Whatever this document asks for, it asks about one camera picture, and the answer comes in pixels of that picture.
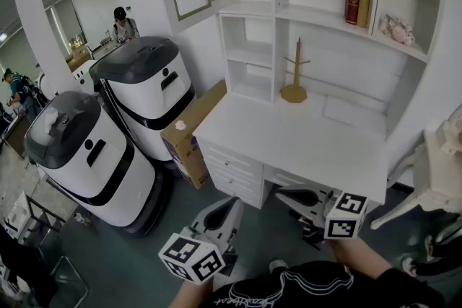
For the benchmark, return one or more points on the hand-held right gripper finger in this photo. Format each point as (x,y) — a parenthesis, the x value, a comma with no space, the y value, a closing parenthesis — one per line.
(303,188)
(310,211)

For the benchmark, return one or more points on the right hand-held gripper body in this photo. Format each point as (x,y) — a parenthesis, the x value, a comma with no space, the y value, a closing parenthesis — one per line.
(343,220)

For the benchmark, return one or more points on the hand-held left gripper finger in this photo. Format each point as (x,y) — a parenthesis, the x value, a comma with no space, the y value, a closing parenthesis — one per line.
(209,212)
(238,218)

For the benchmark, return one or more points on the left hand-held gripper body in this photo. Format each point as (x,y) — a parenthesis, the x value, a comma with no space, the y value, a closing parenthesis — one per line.
(202,263)

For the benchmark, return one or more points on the person's left forearm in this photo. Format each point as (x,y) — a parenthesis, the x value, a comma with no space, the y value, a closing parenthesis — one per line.
(187,295)

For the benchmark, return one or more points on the person's right forearm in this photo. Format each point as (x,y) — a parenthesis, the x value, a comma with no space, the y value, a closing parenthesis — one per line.
(357,256)

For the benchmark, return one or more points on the white desk drawer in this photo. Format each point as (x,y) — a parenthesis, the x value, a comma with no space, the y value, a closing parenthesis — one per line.
(285,178)
(234,178)
(238,194)
(231,158)

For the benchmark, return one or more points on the white table top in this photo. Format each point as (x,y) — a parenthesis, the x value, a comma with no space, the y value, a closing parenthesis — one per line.
(288,140)

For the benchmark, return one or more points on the person's grey shoe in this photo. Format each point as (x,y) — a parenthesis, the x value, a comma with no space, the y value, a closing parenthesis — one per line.
(278,265)

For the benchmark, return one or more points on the person's black printed t-shirt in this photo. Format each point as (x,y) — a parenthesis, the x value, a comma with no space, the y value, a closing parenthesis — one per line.
(325,299)

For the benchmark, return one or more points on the long cardboard box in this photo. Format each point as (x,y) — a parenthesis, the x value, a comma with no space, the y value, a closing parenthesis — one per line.
(195,126)

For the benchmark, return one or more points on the white flat board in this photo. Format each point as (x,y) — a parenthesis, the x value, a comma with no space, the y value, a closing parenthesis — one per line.
(353,115)

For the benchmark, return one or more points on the small white paper scrap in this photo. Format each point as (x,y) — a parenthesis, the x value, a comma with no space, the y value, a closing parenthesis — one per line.
(180,125)

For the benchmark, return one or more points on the wooden mug tree stand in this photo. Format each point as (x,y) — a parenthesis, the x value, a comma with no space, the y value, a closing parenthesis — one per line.
(294,93)

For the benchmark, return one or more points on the white ornate dressing table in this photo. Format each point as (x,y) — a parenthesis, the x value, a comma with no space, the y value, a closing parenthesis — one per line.
(433,173)

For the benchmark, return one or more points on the white and black service robot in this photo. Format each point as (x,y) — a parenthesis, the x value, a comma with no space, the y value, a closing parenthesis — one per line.
(90,162)
(144,90)

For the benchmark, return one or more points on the pink flower bouquet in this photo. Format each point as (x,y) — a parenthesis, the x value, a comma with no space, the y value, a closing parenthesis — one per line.
(397,30)

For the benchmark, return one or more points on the white slotted machine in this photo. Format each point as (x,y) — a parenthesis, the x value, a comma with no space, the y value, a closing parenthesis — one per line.
(83,77)

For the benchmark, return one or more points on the crumpled white tissue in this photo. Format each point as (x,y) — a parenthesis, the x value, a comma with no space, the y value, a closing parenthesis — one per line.
(51,117)

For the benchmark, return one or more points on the white shelf hutch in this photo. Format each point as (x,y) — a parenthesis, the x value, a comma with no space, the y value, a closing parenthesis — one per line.
(252,7)

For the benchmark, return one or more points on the white printed box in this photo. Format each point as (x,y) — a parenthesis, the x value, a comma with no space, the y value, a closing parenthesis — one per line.
(14,216)

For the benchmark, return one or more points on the gold hardcover book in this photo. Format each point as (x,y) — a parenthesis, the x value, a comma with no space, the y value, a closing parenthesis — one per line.
(365,1)

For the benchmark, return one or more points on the brown box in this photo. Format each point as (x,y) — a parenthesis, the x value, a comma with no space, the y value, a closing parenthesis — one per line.
(79,57)

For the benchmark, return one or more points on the black metal frame stand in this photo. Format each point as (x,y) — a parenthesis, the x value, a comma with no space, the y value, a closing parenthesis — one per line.
(43,216)

